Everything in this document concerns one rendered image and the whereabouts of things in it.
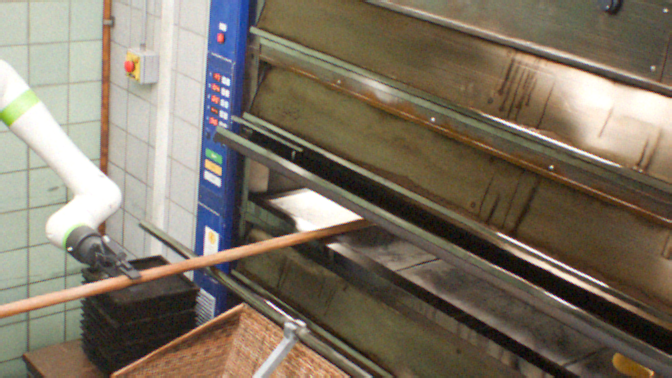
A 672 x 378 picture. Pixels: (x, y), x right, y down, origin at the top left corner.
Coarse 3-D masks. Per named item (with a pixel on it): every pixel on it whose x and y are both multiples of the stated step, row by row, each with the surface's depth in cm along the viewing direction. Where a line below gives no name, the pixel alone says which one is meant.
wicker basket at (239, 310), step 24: (240, 312) 324; (192, 336) 314; (216, 336) 321; (240, 336) 324; (264, 336) 315; (144, 360) 304; (168, 360) 311; (192, 360) 318; (216, 360) 324; (240, 360) 322; (264, 360) 315; (288, 360) 307; (312, 360) 300
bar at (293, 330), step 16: (144, 224) 295; (160, 240) 289; (176, 240) 285; (192, 256) 278; (208, 272) 272; (240, 288) 263; (256, 304) 257; (288, 320) 249; (288, 336) 247; (304, 336) 244; (288, 352) 248; (320, 352) 240; (336, 352) 237; (272, 368) 247; (352, 368) 232
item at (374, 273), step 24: (264, 216) 313; (288, 216) 309; (312, 240) 297; (336, 240) 296; (360, 264) 283; (384, 288) 276; (408, 288) 271; (432, 312) 263; (456, 312) 261; (480, 336) 252; (504, 336) 252; (504, 360) 247; (528, 360) 242; (552, 360) 243
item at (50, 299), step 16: (336, 224) 300; (352, 224) 303; (368, 224) 307; (272, 240) 284; (288, 240) 287; (304, 240) 291; (208, 256) 271; (224, 256) 273; (240, 256) 277; (144, 272) 258; (160, 272) 260; (176, 272) 264; (80, 288) 247; (96, 288) 249; (112, 288) 252; (16, 304) 236; (32, 304) 238; (48, 304) 241
